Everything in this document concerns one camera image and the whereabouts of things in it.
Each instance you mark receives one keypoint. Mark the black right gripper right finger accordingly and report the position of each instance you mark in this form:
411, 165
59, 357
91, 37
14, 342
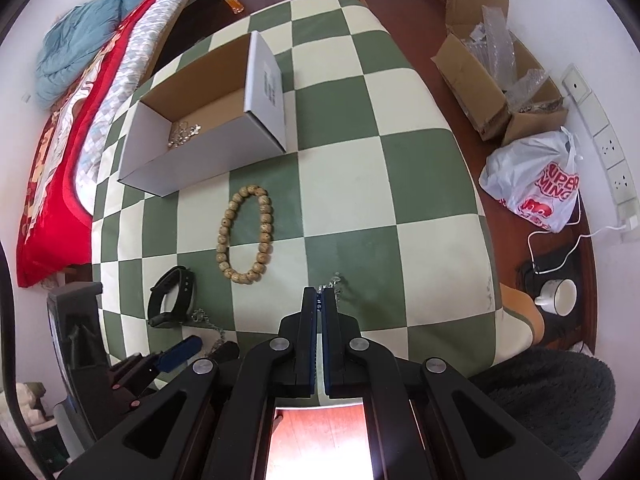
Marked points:
425, 420

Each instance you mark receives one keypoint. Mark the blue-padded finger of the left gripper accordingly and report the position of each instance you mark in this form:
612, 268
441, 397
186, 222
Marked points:
178, 354

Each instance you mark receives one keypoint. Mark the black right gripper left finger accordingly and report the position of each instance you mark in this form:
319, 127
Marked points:
214, 420

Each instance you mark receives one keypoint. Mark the silver jewelry in box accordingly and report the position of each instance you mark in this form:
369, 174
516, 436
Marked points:
182, 132

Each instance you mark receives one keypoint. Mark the white cardboard jewelry box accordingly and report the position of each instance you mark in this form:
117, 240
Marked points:
234, 92

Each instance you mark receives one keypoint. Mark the black smart wristband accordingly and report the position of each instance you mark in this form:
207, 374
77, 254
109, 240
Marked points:
170, 298

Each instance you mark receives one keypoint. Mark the dark fuzzy cushion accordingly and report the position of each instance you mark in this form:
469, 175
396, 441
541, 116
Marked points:
564, 398

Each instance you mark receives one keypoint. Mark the red patterned bed quilt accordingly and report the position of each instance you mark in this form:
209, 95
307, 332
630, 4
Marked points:
55, 231

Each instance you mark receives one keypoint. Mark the white ceramic cup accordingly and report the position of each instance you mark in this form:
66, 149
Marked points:
557, 297

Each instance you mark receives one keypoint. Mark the green cream checkered tablecloth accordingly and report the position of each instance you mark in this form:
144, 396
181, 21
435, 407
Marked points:
373, 186

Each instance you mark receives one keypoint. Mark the white red plastic bag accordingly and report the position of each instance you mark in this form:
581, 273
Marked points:
536, 178

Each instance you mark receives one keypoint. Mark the grey white bed mattress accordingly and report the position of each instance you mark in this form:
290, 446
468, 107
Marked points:
132, 53

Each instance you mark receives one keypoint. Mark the white power strip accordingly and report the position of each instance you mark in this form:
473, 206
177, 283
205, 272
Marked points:
608, 148

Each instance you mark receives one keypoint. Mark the blue folded blanket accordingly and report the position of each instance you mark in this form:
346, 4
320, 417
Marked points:
72, 43

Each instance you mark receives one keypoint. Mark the brown cardboard box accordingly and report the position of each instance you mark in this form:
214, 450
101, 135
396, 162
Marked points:
478, 94

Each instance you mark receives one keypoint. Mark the orange drink bottle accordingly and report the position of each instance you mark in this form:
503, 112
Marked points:
235, 5

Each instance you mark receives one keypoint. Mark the clear bubble wrap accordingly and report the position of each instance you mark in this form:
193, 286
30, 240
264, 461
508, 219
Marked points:
492, 44

